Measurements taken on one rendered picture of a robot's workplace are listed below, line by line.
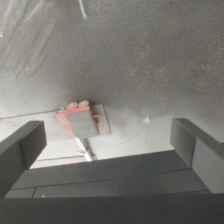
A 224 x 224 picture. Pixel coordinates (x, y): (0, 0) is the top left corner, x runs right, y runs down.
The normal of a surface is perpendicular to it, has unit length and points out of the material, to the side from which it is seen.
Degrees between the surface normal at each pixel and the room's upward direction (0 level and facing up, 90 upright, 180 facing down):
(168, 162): 90
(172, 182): 90
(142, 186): 90
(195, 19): 0
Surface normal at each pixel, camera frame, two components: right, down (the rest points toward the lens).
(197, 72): -0.02, 0.66
